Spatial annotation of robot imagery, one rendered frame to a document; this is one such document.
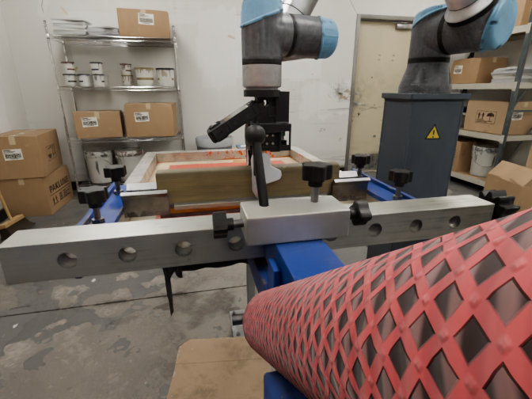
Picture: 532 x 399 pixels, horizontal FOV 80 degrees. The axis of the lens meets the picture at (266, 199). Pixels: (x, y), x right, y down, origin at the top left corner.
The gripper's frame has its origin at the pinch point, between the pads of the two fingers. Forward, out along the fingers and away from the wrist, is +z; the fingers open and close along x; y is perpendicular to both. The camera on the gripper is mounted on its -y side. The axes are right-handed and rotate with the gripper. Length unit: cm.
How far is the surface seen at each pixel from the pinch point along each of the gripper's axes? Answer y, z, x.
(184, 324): -24, 101, 84
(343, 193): 19.8, 1.5, -2.7
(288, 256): -2.3, -3.1, -34.6
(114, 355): -56, 101, 70
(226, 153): 0, 3, 57
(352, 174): 24.2, -1.2, 2.4
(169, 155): -21, 3, 57
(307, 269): -1.2, -3.1, -37.7
